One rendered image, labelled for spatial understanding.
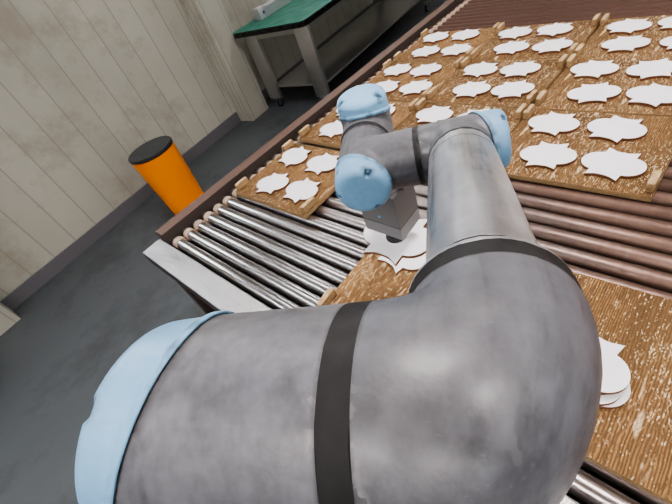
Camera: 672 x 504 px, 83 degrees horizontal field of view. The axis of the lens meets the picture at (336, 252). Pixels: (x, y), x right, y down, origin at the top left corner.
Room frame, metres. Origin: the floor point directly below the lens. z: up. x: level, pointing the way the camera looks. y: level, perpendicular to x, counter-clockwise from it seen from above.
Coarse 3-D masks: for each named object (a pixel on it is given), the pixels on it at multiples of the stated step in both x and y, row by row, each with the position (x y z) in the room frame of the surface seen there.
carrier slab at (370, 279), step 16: (368, 256) 0.74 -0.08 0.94; (352, 272) 0.71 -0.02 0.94; (368, 272) 0.69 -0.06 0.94; (384, 272) 0.66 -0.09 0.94; (400, 272) 0.64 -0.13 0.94; (416, 272) 0.62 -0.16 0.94; (352, 288) 0.66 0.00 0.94; (368, 288) 0.64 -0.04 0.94; (384, 288) 0.61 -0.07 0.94; (400, 288) 0.59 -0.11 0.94
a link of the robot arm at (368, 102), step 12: (372, 84) 0.55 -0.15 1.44; (348, 96) 0.55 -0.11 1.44; (360, 96) 0.53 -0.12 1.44; (372, 96) 0.52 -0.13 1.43; (384, 96) 0.52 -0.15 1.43; (348, 108) 0.52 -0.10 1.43; (360, 108) 0.51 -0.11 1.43; (372, 108) 0.51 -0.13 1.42; (384, 108) 0.51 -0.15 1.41; (348, 120) 0.52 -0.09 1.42; (360, 120) 0.50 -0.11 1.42; (372, 120) 0.50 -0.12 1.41; (384, 120) 0.51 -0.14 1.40
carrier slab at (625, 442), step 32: (608, 288) 0.38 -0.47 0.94; (608, 320) 0.32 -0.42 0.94; (640, 320) 0.30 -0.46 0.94; (640, 352) 0.25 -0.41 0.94; (640, 384) 0.20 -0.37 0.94; (608, 416) 0.18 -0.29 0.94; (640, 416) 0.16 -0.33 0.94; (608, 448) 0.14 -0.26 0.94; (640, 448) 0.13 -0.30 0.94; (640, 480) 0.09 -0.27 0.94
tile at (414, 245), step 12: (420, 228) 0.55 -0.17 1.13; (372, 240) 0.58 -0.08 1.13; (384, 240) 0.56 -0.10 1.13; (408, 240) 0.54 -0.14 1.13; (420, 240) 0.52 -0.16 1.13; (372, 252) 0.55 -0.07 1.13; (384, 252) 0.53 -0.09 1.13; (396, 252) 0.52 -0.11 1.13; (408, 252) 0.51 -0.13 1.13; (420, 252) 0.50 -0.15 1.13; (396, 264) 0.50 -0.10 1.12
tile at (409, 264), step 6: (378, 258) 0.71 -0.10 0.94; (384, 258) 0.70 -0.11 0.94; (402, 258) 0.67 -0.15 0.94; (408, 258) 0.67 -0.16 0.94; (414, 258) 0.66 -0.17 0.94; (420, 258) 0.65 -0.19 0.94; (390, 264) 0.67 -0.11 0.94; (402, 264) 0.66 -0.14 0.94; (408, 264) 0.65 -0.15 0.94; (414, 264) 0.64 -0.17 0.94; (420, 264) 0.63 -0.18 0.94; (396, 270) 0.65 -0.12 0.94; (408, 270) 0.63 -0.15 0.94; (414, 270) 0.63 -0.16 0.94
